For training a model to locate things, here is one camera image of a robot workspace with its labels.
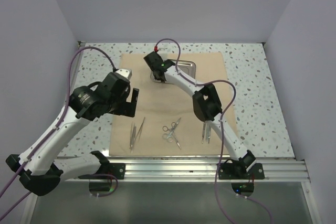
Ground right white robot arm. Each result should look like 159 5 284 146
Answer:
144 51 256 178

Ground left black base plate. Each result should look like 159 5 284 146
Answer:
79 163 126 180

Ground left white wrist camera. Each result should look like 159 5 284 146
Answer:
116 69 132 80

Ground steel tweezers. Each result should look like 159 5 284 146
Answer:
129 122 136 152

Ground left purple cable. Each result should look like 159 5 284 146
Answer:
0 47 119 209

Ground aluminium mounting rail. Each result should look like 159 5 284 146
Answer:
108 156 310 182

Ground beige cloth wrap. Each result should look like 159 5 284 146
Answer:
109 53 221 156

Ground stainless steel tray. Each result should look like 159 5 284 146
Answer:
150 59 196 84

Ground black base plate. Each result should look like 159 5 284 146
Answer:
218 159 265 180
79 163 126 180

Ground thin steel probe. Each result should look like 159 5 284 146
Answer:
135 117 145 140

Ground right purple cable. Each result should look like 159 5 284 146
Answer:
154 37 275 224

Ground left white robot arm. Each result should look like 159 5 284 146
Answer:
6 69 139 196

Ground steel scalpel handle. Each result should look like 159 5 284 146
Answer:
202 122 207 144
206 125 211 144

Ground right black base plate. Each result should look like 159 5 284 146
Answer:
218 159 265 180

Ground purple cable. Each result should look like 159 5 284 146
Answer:
154 37 275 224
0 47 119 209

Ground steel forceps with rings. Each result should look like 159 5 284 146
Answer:
162 125 182 150

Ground steel surgical scissors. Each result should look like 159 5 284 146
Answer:
162 118 181 143

